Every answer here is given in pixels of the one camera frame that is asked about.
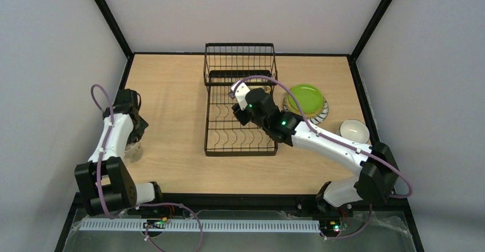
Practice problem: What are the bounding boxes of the yellow handled mug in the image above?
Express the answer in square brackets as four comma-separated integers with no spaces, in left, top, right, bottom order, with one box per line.
[256,86,272,94]

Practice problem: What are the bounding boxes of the cream ceramic mug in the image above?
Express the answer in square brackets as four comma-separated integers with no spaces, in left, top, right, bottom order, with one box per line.
[124,141,143,162]

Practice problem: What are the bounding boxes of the black wire dish rack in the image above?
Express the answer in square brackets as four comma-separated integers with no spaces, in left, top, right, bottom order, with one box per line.
[204,42,277,157]

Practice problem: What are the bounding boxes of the green plate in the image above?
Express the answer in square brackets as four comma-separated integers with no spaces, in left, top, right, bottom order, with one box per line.
[290,84,324,112]

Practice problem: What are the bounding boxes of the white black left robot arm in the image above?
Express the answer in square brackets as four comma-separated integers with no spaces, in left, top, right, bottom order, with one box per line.
[74,89,162,216]

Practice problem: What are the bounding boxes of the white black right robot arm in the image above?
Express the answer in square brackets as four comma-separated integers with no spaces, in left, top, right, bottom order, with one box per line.
[229,85,397,210]

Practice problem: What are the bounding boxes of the blue striped white plate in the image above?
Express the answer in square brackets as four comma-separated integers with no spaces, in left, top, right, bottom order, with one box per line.
[306,98,329,125]

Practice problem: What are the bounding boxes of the white bowl dark rim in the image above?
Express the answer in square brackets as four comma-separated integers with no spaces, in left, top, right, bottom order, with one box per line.
[336,119,370,143]

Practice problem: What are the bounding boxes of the left controller board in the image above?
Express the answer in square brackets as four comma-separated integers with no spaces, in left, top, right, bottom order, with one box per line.
[142,219,170,229]

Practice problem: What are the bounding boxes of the controller board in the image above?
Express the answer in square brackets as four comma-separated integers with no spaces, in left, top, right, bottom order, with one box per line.
[319,218,348,232]
[142,219,170,229]

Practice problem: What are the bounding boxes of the right controller board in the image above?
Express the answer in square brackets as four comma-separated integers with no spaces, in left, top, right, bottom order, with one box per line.
[319,218,348,232]

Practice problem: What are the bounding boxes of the black aluminium frame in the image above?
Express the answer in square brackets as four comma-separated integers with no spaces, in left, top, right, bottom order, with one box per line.
[55,0,424,251]

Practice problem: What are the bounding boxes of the white slotted cable duct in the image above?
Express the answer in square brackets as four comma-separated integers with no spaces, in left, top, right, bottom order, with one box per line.
[78,218,320,233]

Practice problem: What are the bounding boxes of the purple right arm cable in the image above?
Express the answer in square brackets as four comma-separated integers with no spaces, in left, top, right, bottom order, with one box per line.
[233,75,414,242]

